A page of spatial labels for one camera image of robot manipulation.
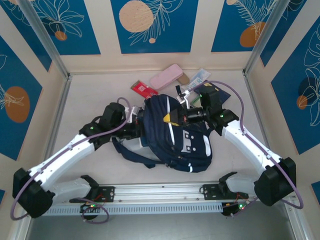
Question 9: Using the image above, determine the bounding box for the white blue plastic packet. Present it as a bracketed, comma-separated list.
[182, 68, 212, 91]

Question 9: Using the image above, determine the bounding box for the aluminium side rail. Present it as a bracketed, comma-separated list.
[11, 73, 73, 240]
[241, 70, 305, 240]

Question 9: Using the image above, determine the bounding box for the navy blue backpack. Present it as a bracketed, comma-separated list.
[111, 93, 213, 173]

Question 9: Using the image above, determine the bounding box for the blue panel large peach circle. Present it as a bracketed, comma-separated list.
[110, 0, 200, 55]

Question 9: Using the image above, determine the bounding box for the aluminium frame post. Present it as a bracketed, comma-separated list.
[242, 0, 308, 76]
[17, 0, 72, 79]

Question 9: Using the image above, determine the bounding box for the pink pencil case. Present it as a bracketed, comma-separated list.
[149, 63, 184, 90]

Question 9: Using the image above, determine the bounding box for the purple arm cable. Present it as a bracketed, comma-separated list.
[10, 96, 131, 224]
[186, 80, 305, 219]

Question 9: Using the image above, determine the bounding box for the small black controller board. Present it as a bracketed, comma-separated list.
[221, 202, 247, 218]
[79, 202, 101, 214]

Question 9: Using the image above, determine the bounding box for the blue panel white flower drawing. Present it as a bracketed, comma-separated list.
[31, 0, 102, 56]

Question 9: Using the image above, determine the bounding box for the blue panel white leaf drawing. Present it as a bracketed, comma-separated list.
[271, 17, 320, 156]

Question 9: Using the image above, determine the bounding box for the blue panel orange circle fern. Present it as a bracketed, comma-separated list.
[210, 0, 278, 53]

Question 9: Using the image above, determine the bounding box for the grey slotted cable duct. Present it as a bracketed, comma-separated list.
[44, 201, 223, 216]

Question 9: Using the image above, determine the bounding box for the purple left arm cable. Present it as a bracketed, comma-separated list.
[10, 96, 131, 224]

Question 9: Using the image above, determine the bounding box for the red box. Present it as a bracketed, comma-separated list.
[129, 80, 159, 100]

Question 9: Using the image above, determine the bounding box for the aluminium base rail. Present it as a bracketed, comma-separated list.
[49, 180, 297, 202]

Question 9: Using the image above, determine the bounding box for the navy book yellow label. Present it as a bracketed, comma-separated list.
[202, 82, 231, 103]

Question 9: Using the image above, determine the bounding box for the blue panel orange oval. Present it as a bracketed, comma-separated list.
[0, 34, 43, 161]

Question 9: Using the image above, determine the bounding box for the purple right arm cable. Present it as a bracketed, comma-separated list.
[186, 80, 305, 219]

